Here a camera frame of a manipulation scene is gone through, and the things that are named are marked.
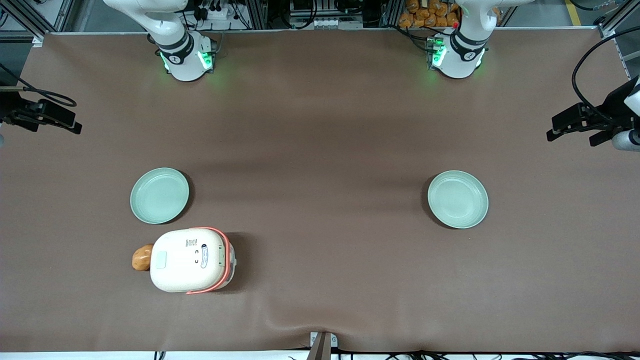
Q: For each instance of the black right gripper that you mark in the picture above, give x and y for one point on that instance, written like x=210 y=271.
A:
x=11 y=109

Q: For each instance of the white power strip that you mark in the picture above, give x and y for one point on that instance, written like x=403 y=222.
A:
x=216 y=10

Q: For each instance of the brown bread roll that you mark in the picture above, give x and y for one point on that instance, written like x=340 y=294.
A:
x=141 y=257

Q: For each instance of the bag of orange buns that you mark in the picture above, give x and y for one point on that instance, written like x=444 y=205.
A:
x=427 y=14

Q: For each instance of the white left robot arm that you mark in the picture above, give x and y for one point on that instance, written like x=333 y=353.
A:
x=462 y=47

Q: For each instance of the aluminium frame post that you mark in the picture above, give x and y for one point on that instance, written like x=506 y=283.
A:
x=30 y=20
x=612 y=20

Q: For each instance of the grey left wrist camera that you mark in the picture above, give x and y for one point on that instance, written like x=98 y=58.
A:
x=627 y=140

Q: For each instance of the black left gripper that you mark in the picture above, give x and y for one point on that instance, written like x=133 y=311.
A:
x=613 y=107

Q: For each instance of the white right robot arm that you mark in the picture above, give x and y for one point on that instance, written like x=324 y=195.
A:
x=176 y=47

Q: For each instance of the pale green round plate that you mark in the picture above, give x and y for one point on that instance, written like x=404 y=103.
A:
x=457 y=200
x=160 y=196

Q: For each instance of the brown table cover mat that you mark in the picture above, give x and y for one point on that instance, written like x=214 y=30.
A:
x=325 y=150

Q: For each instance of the metal clamp bracket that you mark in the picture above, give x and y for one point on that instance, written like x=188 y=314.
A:
x=322 y=345

